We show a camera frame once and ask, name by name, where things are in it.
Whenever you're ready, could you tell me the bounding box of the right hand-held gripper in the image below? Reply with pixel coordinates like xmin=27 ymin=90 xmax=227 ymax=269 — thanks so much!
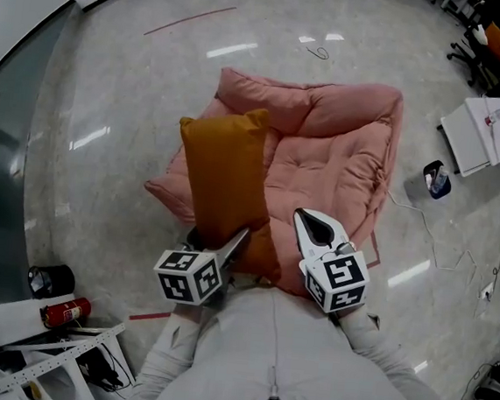
xmin=284 ymin=206 xmax=375 ymax=318

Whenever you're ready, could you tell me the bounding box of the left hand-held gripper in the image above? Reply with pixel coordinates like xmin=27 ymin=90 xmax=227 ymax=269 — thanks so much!
xmin=150 ymin=219 xmax=251 ymax=312

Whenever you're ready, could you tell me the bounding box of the person's left forearm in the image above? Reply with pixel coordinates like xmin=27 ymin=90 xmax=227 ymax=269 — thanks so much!
xmin=136 ymin=303 xmax=205 ymax=400

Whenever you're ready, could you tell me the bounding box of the person's right forearm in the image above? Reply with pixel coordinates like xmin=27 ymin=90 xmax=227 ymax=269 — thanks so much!
xmin=324 ymin=298 xmax=439 ymax=389

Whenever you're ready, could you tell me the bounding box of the pink floor cushion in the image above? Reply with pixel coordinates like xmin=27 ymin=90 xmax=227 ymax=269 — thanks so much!
xmin=135 ymin=60 xmax=406 ymax=305

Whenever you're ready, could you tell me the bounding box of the short red floor tape strip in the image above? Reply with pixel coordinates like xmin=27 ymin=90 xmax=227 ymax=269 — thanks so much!
xmin=129 ymin=308 xmax=173 ymax=324

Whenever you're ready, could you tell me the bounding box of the blue black small object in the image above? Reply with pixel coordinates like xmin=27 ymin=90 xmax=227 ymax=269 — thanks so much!
xmin=403 ymin=157 xmax=455 ymax=204

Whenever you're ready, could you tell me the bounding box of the person's light grey clothed body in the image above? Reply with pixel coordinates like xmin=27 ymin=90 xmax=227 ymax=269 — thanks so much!
xmin=111 ymin=270 xmax=500 ymax=400

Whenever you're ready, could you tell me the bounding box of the clear bottle in bin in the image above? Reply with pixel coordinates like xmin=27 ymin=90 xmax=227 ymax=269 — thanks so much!
xmin=430 ymin=164 xmax=450 ymax=195

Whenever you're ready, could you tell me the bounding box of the red fire extinguisher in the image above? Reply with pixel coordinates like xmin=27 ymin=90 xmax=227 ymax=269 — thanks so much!
xmin=38 ymin=292 xmax=93 ymax=333

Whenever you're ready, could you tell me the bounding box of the black mesh bin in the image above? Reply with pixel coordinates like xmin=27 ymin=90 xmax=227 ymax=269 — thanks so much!
xmin=25 ymin=261 xmax=77 ymax=303

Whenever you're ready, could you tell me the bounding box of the white power strip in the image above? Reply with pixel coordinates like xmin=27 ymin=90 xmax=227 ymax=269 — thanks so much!
xmin=477 ymin=280 xmax=496 ymax=303

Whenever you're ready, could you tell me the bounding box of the white low cabinet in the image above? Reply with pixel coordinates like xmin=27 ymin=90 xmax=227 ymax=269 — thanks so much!
xmin=432 ymin=90 xmax=500 ymax=181

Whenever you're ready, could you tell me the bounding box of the long red floor tape line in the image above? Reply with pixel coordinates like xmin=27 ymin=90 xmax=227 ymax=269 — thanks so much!
xmin=143 ymin=0 xmax=237 ymax=45

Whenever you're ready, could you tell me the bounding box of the black office chair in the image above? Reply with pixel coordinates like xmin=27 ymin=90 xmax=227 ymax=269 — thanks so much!
xmin=444 ymin=11 xmax=500 ymax=92

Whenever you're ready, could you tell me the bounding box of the white floor cable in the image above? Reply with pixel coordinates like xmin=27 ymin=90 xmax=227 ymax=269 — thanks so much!
xmin=379 ymin=189 xmax=484 ymax=279

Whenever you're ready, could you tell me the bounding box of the black looped floor cable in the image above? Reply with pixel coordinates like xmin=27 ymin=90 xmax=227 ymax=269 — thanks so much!
xmin=305 ymin=45 xmax=331 ymax=61

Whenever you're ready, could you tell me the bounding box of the white perforated metal frame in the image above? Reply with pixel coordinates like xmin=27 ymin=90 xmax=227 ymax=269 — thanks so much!
xmin=0 ymin=311 xmax=142 ymax=400

